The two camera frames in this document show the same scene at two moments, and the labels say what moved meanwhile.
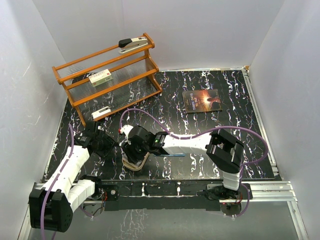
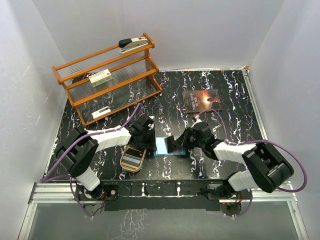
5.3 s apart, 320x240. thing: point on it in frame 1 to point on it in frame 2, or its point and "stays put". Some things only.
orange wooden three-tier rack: (103, 81) stays put
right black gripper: (132, 156) to (180, 141)
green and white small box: (101, 77) stays put
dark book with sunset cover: (202, 101) stays put
